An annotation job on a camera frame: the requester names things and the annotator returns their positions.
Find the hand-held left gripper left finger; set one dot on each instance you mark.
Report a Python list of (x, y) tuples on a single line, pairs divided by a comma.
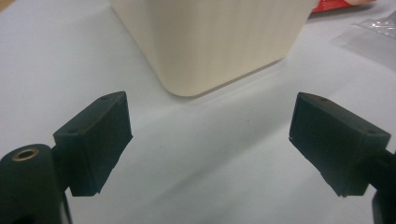
[(93, 146)]

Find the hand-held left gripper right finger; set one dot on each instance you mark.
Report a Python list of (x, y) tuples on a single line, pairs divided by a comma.
[(330, 141)]

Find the cream plastic bin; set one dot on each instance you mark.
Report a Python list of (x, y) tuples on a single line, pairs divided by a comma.
[(211, 43)]

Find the clear plastic bag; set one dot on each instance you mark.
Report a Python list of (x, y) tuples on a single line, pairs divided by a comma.
[(372, 40)]

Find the red packet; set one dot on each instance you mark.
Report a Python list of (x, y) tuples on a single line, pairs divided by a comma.
[(333, 4)]

